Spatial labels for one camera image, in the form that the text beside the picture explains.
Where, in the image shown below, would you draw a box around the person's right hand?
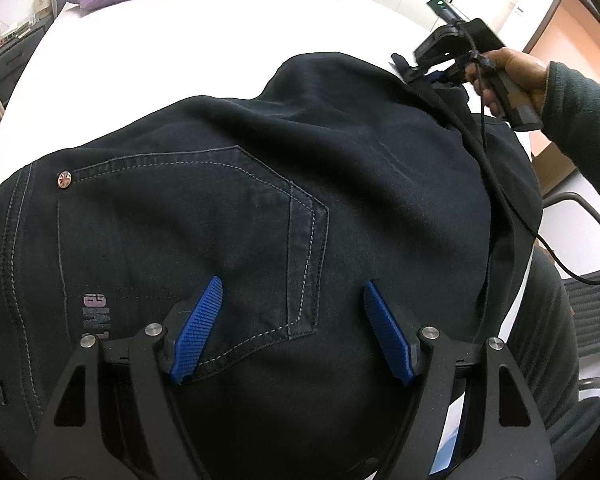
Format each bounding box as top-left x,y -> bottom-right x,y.
465,48 -> 548,117

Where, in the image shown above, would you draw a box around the grey mesh chair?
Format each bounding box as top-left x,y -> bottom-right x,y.
542,192 -> 600,406

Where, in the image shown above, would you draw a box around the grey nightstand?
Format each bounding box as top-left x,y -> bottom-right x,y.
0,18 -> 53,107

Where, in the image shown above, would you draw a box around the black denim pants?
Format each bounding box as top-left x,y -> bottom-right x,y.
0,53 -> 542,479

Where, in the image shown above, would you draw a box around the dark green sleeve forearm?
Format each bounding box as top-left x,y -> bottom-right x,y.
541,62 -> 600,194

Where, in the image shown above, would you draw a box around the black cable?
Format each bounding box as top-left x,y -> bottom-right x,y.
452,19 -> 600,288

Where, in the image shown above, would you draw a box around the wooden doorway frame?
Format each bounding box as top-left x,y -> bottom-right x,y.
531,0 -> 600,193

